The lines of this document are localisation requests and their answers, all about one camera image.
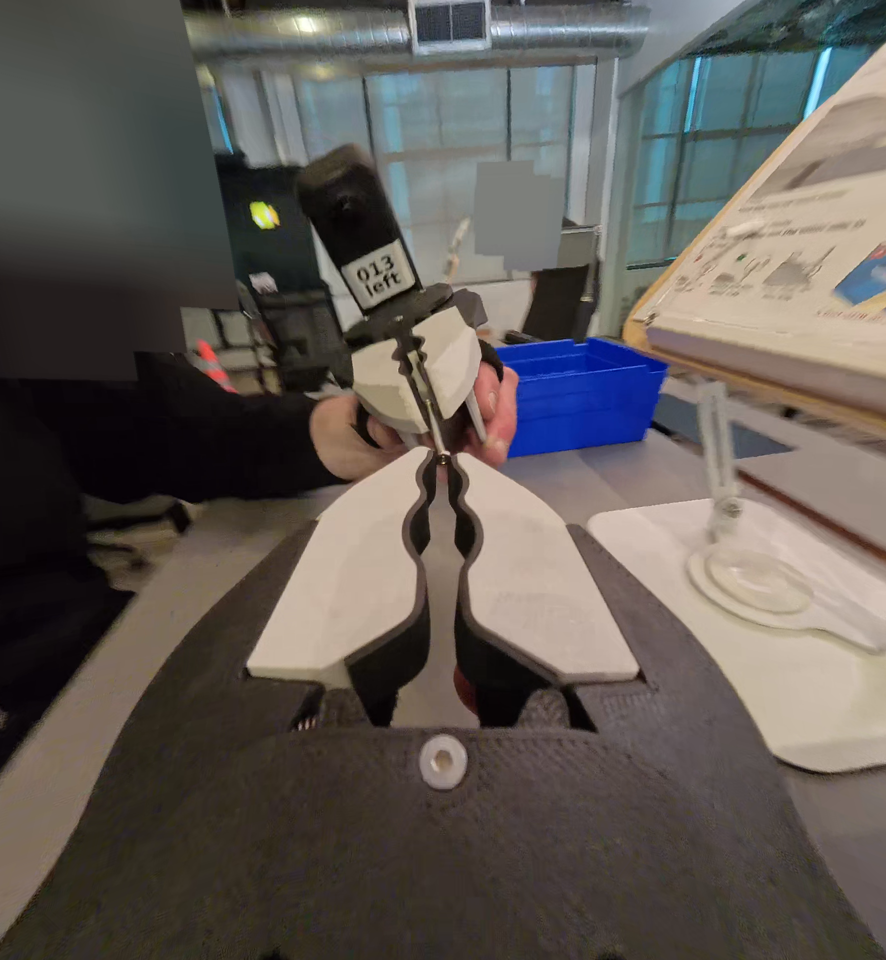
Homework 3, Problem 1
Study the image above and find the black display panel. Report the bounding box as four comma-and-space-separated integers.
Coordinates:
214, 153, 339, 301

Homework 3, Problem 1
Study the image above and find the long metal screw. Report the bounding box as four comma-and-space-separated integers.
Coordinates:
401, 348, 452, 460

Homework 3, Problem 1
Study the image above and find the person's left forearm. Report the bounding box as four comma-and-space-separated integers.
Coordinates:
75, 351, 347, 505

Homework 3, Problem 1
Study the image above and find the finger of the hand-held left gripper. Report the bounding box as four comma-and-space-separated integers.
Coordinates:
416, 306, 483, 423
350, 336, 437, 453

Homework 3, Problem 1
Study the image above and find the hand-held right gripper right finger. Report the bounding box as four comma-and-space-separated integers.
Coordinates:
449, 452, 641, 685

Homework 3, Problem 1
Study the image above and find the person's left hand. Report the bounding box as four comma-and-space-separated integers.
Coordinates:
309, 366, 521, 481

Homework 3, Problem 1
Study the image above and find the blue plastic bin with dividers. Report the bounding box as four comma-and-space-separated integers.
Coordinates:
497, 337, 669, 459

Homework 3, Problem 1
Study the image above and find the white framed instruction sheet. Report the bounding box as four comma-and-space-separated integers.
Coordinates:
649, 22, 886, 429

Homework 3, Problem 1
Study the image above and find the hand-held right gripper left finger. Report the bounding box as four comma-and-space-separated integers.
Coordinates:
245, 446, 435, 687

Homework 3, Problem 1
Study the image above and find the wooden display board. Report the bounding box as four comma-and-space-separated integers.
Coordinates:
623, 11, 886, 451

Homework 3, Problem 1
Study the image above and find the orange traffic cone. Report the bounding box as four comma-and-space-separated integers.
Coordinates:
194, 339, 239, 395

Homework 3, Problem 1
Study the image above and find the person's dark clothed torso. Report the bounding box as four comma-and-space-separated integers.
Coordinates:
0, 378, 189, 819

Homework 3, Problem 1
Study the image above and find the black mesh office chair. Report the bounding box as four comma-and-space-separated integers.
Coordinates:
236, 288, 339, 391

